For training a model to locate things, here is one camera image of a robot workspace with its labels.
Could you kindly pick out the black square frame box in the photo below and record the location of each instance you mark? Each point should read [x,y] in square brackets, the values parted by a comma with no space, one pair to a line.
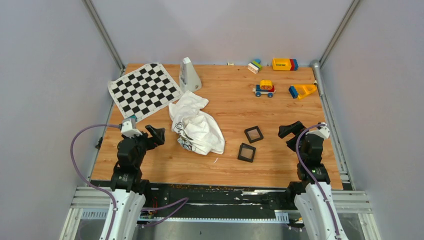
[246,153]

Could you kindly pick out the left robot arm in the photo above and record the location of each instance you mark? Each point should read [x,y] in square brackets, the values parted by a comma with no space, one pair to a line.
[128,189]

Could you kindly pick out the black white checkerboard sheet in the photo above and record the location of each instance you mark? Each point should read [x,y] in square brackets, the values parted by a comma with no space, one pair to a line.
[144,91]

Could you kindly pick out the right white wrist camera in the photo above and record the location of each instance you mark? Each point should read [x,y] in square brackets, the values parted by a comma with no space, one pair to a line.
[321,131]

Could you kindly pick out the black square frame lid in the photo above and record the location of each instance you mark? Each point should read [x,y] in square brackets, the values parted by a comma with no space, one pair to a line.
[253,134]

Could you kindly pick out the toy car with yellow top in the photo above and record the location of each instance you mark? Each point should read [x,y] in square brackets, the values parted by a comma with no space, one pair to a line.
[265,87]

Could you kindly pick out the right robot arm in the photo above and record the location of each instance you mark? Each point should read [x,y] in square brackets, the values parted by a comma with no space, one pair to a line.
[312,193]

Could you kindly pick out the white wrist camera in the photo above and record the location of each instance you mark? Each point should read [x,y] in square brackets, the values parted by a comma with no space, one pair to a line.
[129,128]
[321,131]

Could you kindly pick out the white cone-shaped box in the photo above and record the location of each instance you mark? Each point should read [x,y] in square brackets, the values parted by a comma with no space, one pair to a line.
[189,80]

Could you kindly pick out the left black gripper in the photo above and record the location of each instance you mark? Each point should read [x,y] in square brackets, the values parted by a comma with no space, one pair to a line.
[157,139]

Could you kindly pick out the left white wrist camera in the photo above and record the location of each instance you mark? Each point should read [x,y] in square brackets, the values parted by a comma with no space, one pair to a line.
[129,128]

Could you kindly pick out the white printed garment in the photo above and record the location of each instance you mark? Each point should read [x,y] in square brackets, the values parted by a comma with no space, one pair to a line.
[197,130]

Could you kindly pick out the yellow blue toy scoop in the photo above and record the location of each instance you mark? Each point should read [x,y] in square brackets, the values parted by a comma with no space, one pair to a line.
[300,91]

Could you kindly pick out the grey metal pipe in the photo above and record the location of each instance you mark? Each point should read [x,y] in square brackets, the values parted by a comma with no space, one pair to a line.
[316,68]

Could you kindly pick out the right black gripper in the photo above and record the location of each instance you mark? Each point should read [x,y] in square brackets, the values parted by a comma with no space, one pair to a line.
[295,128]

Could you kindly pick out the yellow red blue block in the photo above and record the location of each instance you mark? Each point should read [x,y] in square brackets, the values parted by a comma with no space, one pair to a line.
[284,64]

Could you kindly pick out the white green blue blocks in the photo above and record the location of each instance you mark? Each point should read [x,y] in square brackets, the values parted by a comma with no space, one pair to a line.
[255,66]

